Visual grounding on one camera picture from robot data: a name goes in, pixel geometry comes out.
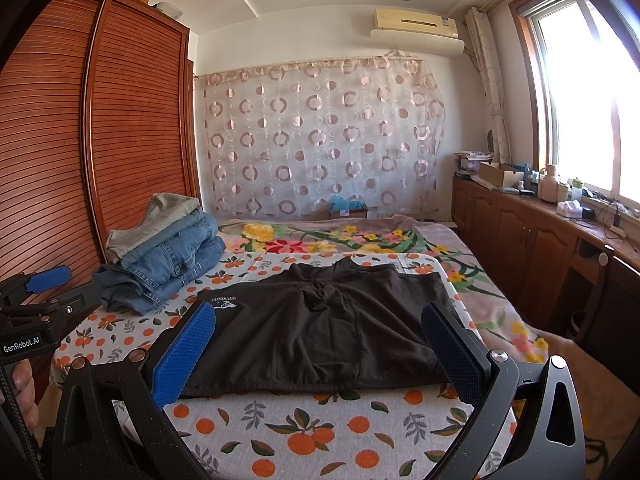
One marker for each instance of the dark blue folded jeans bottom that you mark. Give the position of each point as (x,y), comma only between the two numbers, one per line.
(142,301)

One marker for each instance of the white pink bottle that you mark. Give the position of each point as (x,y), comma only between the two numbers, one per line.
(548,185)

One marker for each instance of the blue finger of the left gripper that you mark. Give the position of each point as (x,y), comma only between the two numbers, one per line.
(38,283)

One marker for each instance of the blue folded jeans middle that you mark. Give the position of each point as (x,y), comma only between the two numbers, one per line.
(167,255)

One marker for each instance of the sheer circle pattern curtain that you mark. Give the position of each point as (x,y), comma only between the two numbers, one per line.
(285,141)

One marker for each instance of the black pants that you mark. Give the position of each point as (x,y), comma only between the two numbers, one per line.
(320,329)

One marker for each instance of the wooden slatted wardrobe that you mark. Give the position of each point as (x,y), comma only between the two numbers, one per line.
(96,117)

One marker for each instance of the cardboard box on cabinet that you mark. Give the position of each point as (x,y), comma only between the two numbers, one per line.
(502,176)

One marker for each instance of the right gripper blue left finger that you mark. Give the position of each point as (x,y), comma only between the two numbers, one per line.
(175,353)

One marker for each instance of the wooden sideboard cabinet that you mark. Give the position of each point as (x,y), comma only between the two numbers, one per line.
(545,265)

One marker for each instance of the wall air conditioner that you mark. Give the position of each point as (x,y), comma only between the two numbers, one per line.
(413,31)

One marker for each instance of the window with wooden frame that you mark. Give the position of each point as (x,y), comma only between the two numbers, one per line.
(587,93)

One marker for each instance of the stack of papers books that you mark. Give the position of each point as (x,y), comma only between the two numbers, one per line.
(468,162)

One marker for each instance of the beige side curtain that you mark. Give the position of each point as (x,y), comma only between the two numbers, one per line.
(487,58)

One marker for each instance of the khaki folded pants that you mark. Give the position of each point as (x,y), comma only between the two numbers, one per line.
(163,210)

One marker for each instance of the blue item box on bed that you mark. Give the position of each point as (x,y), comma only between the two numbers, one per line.
(339,208)

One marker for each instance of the person's left hand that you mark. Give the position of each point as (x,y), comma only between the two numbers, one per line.
(24,385)

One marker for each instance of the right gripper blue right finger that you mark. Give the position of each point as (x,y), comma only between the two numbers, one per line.
(459,352)

